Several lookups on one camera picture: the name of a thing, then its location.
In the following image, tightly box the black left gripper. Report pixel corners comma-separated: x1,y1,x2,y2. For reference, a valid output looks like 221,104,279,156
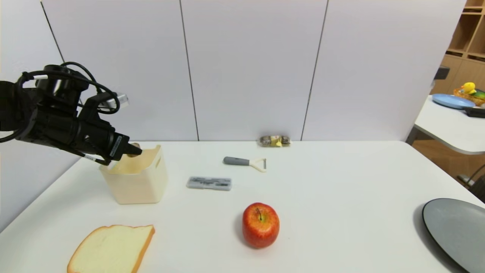
74,117,143,164

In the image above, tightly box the cream plastic storage box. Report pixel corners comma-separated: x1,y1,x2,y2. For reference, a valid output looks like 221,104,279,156
99,144,169,205

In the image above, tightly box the black flat object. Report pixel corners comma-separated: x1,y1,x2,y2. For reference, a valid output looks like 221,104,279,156
462,106,485,118

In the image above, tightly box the grey rectangular case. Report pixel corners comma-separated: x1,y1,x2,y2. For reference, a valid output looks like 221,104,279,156
186,176,232,191

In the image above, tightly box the white bread slice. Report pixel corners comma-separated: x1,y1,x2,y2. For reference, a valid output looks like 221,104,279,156
67,224,156,273

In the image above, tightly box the wrapped candy packet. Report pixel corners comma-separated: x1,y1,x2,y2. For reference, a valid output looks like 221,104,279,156
259,135,291,147

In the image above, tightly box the red apple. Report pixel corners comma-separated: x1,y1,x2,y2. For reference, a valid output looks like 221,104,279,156
242,202,280,249

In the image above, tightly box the white side table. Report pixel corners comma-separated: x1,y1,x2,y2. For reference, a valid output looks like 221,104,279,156
405,94,485,155

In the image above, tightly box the light blue plate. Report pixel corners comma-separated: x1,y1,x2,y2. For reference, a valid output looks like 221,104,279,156
432,93,476,110

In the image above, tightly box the dark grey round plate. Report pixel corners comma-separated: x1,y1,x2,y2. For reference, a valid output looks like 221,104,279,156
422,198,485,273

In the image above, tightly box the wicker basket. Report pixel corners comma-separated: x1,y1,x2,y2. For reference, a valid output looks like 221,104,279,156
454,88,485,106

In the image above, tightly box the wooden shelf cabinet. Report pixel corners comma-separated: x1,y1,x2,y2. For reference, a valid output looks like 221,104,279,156
430,0,485,95

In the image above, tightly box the black chair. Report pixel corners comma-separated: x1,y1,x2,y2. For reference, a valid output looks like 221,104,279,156
457,164,485,203

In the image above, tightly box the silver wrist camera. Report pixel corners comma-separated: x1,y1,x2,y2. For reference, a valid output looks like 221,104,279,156
105,93,130,111

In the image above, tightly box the grey handled white peeler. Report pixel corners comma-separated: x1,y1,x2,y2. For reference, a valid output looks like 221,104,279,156
223,157,267,173

